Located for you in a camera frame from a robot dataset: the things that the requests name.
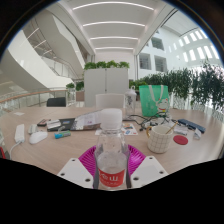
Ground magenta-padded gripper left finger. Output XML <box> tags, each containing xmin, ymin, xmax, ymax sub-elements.
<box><xmin>57</xmin><ymin>145</ymin><xmax>98</xmax><ymax>190</ymax></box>

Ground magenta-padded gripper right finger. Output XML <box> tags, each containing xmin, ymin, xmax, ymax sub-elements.
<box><xmin>127</xmin><ymin>144</ymin><xmax>169</xmax><ymax>190</ymax></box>

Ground clear red-labelled water bottle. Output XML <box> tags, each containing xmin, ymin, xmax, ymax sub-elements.
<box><xmin>93</xmin><ymin>107</ymin><xmax>131</xmax><ymax>191</ymax></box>

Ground white grid-pattern mug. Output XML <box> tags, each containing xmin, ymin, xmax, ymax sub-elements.
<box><xmin>145</xmin><ymin>123</ymin><xmax>175</xmax><ymax>155</ymax></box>

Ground blue-green marker pen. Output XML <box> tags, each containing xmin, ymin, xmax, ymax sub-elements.
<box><xmin>54</xmin><ymin>130</ymin><xmax>72</xmax><ymax>140</ymax></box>

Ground flat round red coaster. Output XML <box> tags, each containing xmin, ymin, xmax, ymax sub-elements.
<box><xmin>172</xmin><ymin>134</ymin><xmax>189</xmax><ymax>146</ymax></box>

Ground black flat pouch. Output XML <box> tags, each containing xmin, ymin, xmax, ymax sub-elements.
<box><xmin>46</xmin><ymin>117</ymin><xmax>76</xmax><ymax>132</ymax></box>

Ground white computer mouse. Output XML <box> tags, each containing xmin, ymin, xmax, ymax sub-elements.
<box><xmin>28</xmin><ymin>130</ymin><xmax>49</xmax><ymax>145</ymax></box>

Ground folded paper brochure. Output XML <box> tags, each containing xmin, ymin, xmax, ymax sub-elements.
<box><xmin>70</xmin><ymin>109</ymin><xmax>103</xmax><ymax>132</ymax></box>

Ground dark blue keyboard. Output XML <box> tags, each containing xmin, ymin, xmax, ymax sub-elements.
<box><xmin>177</xmin><ymin>118</ymin><xmax>207</xmax><ymax>134</ymax></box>

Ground white power strip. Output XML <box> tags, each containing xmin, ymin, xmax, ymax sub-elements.
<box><xmin>14</xmin><ymin>123</ymin><xmax>26</xmax><ymax>144</ymax></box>

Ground green tote bag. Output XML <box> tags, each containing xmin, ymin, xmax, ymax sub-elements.
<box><xmin>138</xmin><ymin>84</ymin><xmax>171</xmax><ymax>118</ymax></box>

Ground clear tumbler with lid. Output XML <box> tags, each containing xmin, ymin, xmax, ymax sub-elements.
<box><xmin>124</xmin><ymin>85</ymin><xmax>138</xmax><ymax>118</ymax></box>

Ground black chair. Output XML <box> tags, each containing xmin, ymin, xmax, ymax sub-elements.
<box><xmin>46</xmin><ymin>96</ymin><xmax>67</xmax><ymax>108</ymax></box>

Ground glass railing with handrail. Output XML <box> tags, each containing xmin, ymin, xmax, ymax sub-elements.
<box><xmin>0</xmin><ymin>88</ymin><xmax>76</xmax><ymax>113</ymax></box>

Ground white cabinet with plants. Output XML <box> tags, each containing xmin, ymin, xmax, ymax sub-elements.
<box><xmin>83</xmin><ymin>60</ymin><xmax>131</xmax><ymax>108</ymax></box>

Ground row of green plants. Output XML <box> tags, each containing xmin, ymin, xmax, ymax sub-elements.
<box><xmin>129</xmin><ymin>59</ymin><xmax>224</xmax><ymax>114</ymax></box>

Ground ceiling light strips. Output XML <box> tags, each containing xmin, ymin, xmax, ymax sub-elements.
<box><xmin>72</xmin><ymin>0</ymin><xmax>156</xmax><ymax>52</ymax></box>

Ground black cable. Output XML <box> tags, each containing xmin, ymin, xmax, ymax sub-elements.
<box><xmin>128</xmin><ymin>114</ymin><xmax>178</xmax><ymax>131</ymax></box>

